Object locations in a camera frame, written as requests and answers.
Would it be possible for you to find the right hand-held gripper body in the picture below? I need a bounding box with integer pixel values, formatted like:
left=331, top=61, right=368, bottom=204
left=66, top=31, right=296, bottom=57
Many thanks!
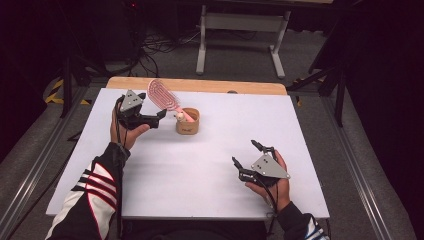
left=238, top=153, right=291, bottom=188

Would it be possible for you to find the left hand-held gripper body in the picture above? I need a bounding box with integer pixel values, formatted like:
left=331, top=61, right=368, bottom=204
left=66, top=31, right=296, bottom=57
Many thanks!
left=115, top=88, right=160, bottom=132

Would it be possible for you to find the pink hairbrush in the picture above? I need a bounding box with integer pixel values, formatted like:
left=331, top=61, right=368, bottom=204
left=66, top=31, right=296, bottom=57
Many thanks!
left=146, top=78, right=196, bottom=123

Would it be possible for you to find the person's right hand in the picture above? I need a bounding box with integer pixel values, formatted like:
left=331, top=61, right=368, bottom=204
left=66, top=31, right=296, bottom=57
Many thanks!
left=245, top=149, right=292, bottom=212

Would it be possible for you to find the person's left hand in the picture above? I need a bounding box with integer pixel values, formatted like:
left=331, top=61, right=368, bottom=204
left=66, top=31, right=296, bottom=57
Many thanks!
left=109, top=105, right=152, bottom=152

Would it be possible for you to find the white table sheet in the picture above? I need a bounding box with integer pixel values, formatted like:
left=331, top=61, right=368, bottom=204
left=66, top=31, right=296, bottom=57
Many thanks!
left=45, top=87, right=331, bottom=221

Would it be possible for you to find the wooden table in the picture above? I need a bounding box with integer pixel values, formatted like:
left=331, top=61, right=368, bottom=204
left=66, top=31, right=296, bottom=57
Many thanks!
left=105, top=76, right=288, bottom=96

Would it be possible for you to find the black tripod stand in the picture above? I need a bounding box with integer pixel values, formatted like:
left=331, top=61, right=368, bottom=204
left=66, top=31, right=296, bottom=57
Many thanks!
left=49, top=53, right=111, bottom=119

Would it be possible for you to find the yellow black hazard tape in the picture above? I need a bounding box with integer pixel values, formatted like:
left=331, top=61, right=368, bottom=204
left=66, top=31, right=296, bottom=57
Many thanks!
left=44, top=78, right=92, bottom=106

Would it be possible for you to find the black metal stand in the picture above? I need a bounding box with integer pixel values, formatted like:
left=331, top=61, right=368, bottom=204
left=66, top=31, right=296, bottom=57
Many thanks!
left=287, top=63, right=348, bottom=128

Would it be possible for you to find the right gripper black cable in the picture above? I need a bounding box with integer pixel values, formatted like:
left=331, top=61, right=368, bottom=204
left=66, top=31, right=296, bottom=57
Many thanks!
left=254, top=176, right=281, bottom=236

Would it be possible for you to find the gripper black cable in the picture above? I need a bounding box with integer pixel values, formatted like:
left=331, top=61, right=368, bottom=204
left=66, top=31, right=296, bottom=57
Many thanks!
left=113, top=95, right=132, bottom=239
left=254, top=176, right=281, bottom=236

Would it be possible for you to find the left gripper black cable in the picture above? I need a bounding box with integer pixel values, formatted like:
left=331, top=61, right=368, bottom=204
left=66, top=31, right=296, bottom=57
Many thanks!
left=113, top=95, right=132, bottom=239

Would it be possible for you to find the tangle of floor cables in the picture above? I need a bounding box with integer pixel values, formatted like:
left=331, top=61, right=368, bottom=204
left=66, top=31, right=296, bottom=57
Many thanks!
left=131, top=28, right=203, bottom=78

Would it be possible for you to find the aluminium floor rail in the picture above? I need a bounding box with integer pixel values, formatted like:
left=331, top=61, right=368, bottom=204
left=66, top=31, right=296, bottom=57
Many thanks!
left=318, top=94, right=394, bottom=240
left=0, top=85, right=90, bottom=234

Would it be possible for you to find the white metal desk frame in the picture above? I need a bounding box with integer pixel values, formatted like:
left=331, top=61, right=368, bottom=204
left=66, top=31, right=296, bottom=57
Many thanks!
left=195, top=4, right=292, bottom=80

